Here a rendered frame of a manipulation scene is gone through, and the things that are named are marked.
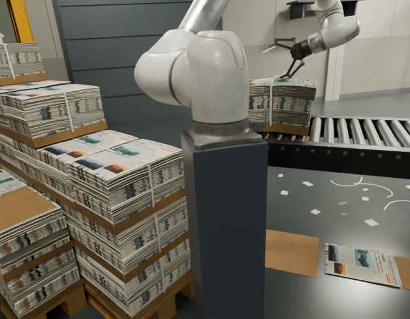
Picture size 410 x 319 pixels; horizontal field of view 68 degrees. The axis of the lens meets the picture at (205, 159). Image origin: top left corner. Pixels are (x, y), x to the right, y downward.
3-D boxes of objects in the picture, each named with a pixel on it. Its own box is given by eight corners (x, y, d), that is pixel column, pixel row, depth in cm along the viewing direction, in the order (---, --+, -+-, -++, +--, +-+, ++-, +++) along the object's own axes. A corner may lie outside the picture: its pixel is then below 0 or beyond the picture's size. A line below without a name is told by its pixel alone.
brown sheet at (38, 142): (34, 148, 136) (31, 139, 135) (11, 138, 154) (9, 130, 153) (107, 128, 162) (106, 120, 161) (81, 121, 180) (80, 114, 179)
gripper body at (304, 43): (307, 37, 137) (287, 46, 142) (313, 55, 139) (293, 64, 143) (307, 37, 144) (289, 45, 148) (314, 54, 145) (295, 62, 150)
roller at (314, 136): (321, 147, 135) (312, 154, 138) (323, 120, 175) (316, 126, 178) (313, 140, 135) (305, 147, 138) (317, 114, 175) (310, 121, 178)
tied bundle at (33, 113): (34, 150, 136) (20, 99, 128) (11, 139, 155) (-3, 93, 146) (107, 129, 162) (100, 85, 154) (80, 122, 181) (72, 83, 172)
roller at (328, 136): (322, 153, 136) (323, 142, 134) (324, 125, 176) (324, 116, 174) (334, 154, 134) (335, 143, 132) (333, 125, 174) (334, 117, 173)
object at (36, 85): (-1, 93, 147) (-1, 92, 146) (-20, 90, 164) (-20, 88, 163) (71, 83, 173) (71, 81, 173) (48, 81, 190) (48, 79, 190)
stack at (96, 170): (137, 351, 133) (104, 180, 102) (30, 249, 204) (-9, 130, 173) (196, 295, 159) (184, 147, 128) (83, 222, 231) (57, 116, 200)
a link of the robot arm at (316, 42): (326, 50, 136) (312, 56, 138) (326, 49, 143) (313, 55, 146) (319, 30, 134) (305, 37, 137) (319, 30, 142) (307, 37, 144)
